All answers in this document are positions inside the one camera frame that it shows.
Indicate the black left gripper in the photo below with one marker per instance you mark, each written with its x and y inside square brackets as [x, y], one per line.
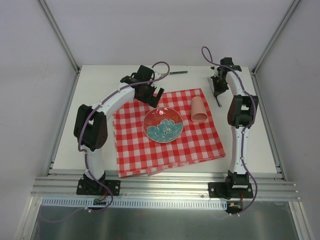
[152, 97]

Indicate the white slotted cable duct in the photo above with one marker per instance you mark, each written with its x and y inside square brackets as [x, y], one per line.
[134, 203]

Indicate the silver table knife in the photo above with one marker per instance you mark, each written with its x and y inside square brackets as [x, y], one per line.
[215, 91]

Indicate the aluminium front rail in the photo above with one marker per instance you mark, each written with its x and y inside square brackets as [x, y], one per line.
[166, 185]

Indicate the red teal ceramic plate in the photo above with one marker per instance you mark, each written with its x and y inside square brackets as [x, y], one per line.
[162, 125]

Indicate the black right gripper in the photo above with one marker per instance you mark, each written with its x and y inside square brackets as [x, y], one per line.
[217, 87]

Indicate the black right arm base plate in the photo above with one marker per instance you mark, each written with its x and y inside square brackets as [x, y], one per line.
[221, 190]

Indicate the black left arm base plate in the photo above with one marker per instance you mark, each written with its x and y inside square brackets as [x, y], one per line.
[88, 187]

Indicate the aluminium frame post right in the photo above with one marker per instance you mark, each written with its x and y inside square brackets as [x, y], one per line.
[276, 34]

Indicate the aluminium frame post left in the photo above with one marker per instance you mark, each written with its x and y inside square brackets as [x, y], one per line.
[58, 34]

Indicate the red white checkered cloth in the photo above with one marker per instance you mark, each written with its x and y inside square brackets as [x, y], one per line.
[136, 154]

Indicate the aluminium frame post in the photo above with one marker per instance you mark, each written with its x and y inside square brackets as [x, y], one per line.
[58, 34]
[276, 34]

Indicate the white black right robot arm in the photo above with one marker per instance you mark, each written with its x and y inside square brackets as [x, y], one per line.
[241, 116]

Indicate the fork with green handle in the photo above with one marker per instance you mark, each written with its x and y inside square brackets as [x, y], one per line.
[178, 72]

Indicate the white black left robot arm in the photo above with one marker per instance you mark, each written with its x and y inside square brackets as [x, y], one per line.
[91, 124]

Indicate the salmon pink plastic cup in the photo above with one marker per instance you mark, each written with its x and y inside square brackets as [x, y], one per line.
[198, 110]

